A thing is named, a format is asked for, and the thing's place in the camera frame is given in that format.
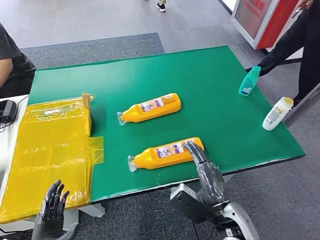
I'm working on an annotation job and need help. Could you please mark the thin black cable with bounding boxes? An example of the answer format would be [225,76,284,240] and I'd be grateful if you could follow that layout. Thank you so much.
[0,95,29,133]

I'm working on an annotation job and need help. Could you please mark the black device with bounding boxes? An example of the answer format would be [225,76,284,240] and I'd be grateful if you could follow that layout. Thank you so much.
[0,99,17,125]

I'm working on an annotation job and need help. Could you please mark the white bottle yellow cap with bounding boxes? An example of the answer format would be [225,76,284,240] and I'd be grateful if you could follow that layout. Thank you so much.
[262,96,294,131]

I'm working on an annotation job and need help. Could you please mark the green table mat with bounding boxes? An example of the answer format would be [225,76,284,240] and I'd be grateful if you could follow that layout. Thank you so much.
[28,45,306,204]

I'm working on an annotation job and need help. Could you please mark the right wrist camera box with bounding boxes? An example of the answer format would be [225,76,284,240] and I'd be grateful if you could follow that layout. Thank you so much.
[170,183,220,224]

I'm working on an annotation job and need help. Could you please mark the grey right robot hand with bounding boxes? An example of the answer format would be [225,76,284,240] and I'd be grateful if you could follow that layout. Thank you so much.
[183,140,226,207]

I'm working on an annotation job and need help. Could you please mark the orange detergent bottle clear cap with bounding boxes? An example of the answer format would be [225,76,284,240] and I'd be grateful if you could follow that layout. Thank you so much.
[116,93,182,126]
[127,137,205,173]

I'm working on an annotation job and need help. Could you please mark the teal plastic bottle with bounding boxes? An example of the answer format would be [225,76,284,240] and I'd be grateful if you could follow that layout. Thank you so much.
[238,65,262,97]

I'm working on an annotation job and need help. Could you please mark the grey metal bar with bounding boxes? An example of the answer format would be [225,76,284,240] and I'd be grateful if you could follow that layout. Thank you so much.
[283,82,320,128]

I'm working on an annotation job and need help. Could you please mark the person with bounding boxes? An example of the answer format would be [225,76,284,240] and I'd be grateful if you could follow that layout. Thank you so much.
[0,22,37,99]
[246,0,320,107]

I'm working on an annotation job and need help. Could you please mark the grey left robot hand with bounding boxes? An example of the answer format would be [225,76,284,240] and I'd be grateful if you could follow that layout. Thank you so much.
[31,179,79,240]

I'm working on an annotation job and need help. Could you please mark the red and white kiosk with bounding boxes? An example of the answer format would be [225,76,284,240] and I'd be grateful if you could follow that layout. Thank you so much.
[230,0,304,65]

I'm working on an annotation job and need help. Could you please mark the yellow taped cardboard box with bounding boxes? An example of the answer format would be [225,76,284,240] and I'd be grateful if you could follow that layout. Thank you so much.
[0,93,104,224]

